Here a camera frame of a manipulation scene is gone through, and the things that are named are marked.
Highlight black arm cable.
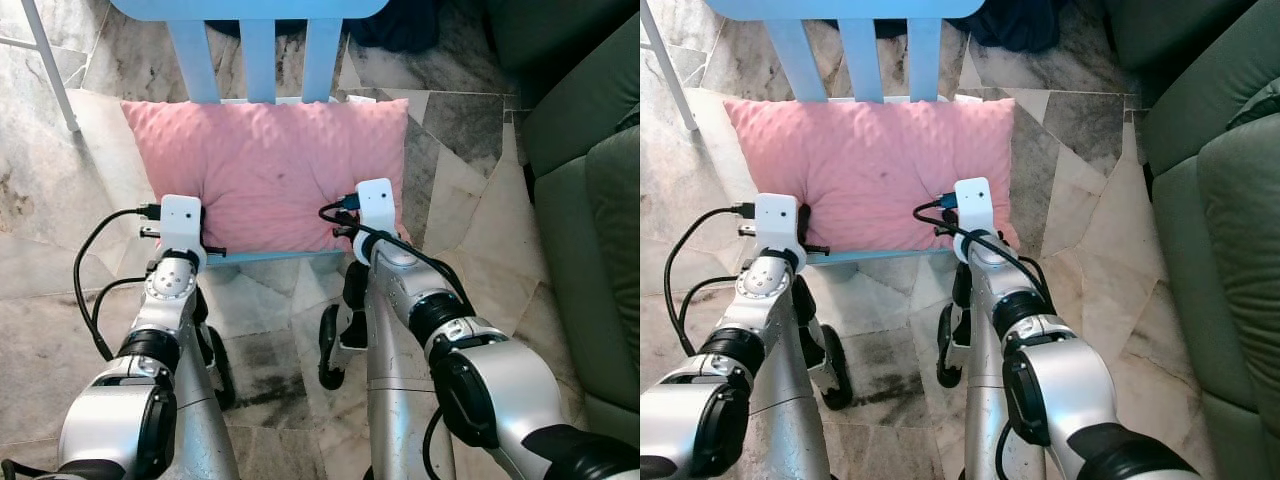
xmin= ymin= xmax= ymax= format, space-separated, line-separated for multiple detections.
xmin=73 ymin=204 xmax=162 ymax=363
xmin=663 ymin=202 xmax=757 ymax=357
xmin=912 ymin=193 xmax=1053 ymax=303
xmin=319 ymin=194 xmax=477 ymax=313

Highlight silver robot leg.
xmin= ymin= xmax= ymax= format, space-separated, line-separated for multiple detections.
xmin=936 ymin=262 xmax=1026 ymax=480
xmin=745 ymin=275 xmax=854 ymax=480
xmin=172 ymin=285 xmax=243 ymax=480
xmin=318 ymin=262 xmax=456 ymax=480

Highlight green sofa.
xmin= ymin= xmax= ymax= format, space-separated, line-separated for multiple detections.
xmin=1103 ymin=0 xmax=1280 ymax=480
xmin=487 ymin=0 xmax=641 ymax=448

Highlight light blue wooden chair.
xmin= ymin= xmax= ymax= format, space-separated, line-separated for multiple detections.
xmin=705 ymin=0 xmax=988 ymax=266
xmin=110 ymin=0 xmax=391 ymax=266

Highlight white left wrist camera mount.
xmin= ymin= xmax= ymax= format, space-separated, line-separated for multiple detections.
xmin=753 ymin=192 xmax=803 ymax=265
xmin=158 ymin=194 xmax=208 ymax=267

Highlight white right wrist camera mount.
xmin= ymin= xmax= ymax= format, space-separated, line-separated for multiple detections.
xmin=355 ymin=178 xmax=398 ymax=251
xmin=953 ymin=177 xmax=995 ymax=251

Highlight pink pillow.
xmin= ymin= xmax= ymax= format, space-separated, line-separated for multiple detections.
xmin=122 ymin=97 xmax=413 ymax=254
xmin=724 ymin=97 xmax=1021 ymax=254

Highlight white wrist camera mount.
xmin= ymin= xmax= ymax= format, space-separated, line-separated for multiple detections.
xmin=158 ymin=194 xmax=208 ymax=267
xmin=753 ymin=192 xmax=803 ymax=265
xmin=355 ymin=178 xmax=398 ymax=251
xmin=953 ymin=177 xmax=995 ymax=251

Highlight dark blue cloth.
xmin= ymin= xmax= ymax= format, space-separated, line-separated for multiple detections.
xmin=828 ymin=0 xmax=1069 ymax=55
xmin=205 ymin=0 xmax=448 ymax=55

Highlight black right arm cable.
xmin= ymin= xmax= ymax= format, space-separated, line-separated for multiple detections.
xmin=319 ymin=194 xmax=477 ymax=313
xmin=912 ymin=193 xmax=1053 ymax=303

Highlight white metal rack leg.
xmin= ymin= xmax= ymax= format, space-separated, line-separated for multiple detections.
xmin=0 ymin=0 xmax=82 ymax=134
xmin=640 ymin=0 xmax=699 ymax=133

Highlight silver left robot leg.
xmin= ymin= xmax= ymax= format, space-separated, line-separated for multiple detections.
xmin=172 ymin=285 xmax=243 ymax=480
xmin=745 ymin=275 xmax=854 ymax=480

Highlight silver right robot leg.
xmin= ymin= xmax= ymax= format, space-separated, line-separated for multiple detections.
xmin=936 ymin=262 xmax=1026 ymax=480
xmin=318 ymin=262 xmax=456 ymax=480

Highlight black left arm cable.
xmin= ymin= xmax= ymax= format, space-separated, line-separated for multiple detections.
xmin=73 ymin=204 xmax=162 ymax=363
xmin=663 ymin=202 xmax=757 ymax=357

